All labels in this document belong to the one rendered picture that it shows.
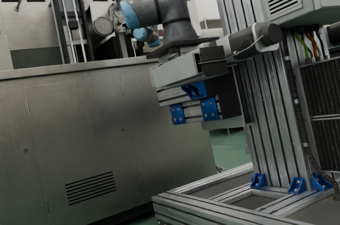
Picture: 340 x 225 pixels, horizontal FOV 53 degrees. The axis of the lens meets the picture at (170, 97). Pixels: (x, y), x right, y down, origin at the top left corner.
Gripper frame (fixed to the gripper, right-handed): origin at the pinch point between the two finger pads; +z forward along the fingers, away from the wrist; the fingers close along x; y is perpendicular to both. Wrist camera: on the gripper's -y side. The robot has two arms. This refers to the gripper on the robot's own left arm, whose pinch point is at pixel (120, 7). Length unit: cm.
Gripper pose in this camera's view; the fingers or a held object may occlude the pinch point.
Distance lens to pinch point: 227.3
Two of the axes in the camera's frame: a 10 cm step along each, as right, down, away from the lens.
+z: -2.6, 7.3, 6.4
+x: -8.4, 1.6, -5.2
